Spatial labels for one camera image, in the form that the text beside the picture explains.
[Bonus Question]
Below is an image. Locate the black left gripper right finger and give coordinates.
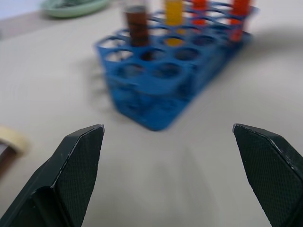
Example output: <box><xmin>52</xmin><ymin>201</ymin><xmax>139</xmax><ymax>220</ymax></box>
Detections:
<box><xmin>232</xmin><ymin>123</ymin><xmax>303</xmax><ymax>227</ymax></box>

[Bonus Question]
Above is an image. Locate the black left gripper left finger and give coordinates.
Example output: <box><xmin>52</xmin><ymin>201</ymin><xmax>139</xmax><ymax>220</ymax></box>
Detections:
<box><xmin>0</xmin><ymin>123</ymin><xmax>105</xmax><ymax>227</ymax></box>

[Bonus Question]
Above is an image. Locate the blue test tube rack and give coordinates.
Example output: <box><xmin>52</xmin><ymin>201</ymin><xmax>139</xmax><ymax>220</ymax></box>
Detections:
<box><xmin>94</xmin><ymin>0</ymin><xmax>260</xmax><ymax>132</ymax></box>

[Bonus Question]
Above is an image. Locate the orange-red liquid test tube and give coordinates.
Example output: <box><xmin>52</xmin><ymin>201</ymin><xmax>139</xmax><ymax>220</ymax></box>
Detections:
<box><xmin>228</xmin><ymin>0</ymin><xmax>252</xmax><ymax>42</ymax></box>
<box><xmin>191</xmin><ymin>0</ymin><xmax>209</xmax><ymax>26</ymax></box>

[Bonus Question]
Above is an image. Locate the brown liquid test tube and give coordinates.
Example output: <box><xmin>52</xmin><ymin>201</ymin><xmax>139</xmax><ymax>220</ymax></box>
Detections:
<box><xmin>123</xmin><ymin>0</ymin><xmax>151</xmax><ymax>47</ymax></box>

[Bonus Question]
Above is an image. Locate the yellow liquid test tube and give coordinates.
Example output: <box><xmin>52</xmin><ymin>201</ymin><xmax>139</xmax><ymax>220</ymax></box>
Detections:
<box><xmin>164</xmin><ymin>0</ymin><xmax>186</xmax><ymax>46</ymax></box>

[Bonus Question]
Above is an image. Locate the beige tape roll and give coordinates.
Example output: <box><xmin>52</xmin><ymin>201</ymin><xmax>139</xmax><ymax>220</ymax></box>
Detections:
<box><xmin>0</xmin><ymin>125</ymin><xmax>31</xmax><ymax>180</ymax></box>

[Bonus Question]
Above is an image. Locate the pale green plate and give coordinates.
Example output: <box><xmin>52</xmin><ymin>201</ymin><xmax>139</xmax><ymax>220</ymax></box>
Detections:
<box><xmin>40</xmin><ymin>0</ymin><xmax>111</xmax><ymax>18</ymax></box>

